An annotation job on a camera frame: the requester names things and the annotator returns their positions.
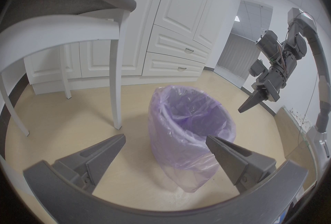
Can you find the purple plastic bag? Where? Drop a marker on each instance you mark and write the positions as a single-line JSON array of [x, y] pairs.
[[170, 140]]

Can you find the white chair with grey cushions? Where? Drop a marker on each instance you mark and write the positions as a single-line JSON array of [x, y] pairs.
[[64, 29]]

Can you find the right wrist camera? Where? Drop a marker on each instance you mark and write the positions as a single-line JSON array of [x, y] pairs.
[[257, 68]]

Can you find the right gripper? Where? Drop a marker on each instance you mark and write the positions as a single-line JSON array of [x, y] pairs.
[[274, 86]]

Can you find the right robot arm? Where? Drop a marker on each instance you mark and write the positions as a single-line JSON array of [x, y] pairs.
[[297, 44]]

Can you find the white trash bin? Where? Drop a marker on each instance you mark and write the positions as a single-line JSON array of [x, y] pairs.
[[181, 133]]

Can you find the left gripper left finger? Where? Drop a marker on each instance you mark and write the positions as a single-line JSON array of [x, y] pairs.
[[95, 161]]

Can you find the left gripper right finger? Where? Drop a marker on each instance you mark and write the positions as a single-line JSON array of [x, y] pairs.
[[232, 158]]

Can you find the grey curtain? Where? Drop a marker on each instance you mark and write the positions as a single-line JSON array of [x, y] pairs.
[[238, 57]]

